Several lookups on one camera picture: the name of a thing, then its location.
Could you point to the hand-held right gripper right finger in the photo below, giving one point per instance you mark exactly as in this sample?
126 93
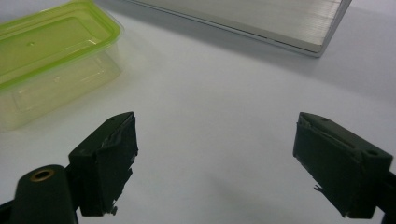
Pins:
339 165

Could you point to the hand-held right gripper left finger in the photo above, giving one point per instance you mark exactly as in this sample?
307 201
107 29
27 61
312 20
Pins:
102 168

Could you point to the clear container with green lid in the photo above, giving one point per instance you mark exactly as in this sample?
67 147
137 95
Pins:
46 62

